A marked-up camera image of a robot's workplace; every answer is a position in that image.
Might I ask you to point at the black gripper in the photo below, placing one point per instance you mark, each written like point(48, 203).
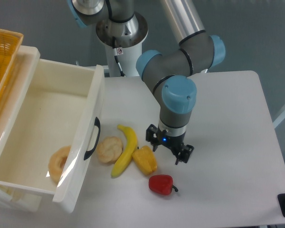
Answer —
point(171, 138)

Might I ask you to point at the white top drawer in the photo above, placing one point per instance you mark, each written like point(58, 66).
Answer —
point(61, 107)

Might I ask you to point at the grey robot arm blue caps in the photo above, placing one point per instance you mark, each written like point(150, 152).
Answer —
point(168, 77)

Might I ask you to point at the white drawer cabinet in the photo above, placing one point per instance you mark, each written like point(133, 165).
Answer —
point(25, 64)

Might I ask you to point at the yellow bell pepper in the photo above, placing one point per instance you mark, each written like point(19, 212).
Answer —
point(145, 160)

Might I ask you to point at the yellow banana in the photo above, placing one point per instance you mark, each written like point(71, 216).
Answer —
point(124, 160)

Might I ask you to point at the red bell pepper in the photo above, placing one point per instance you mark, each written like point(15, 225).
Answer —
point(162, 184)

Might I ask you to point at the round beige bread roll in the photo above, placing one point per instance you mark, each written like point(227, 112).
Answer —
point(109, 150)

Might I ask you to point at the beige donut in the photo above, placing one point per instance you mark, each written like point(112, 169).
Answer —
point(57, 162)

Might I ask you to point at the orange woven basket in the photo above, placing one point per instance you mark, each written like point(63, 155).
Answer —
point(10, 42)

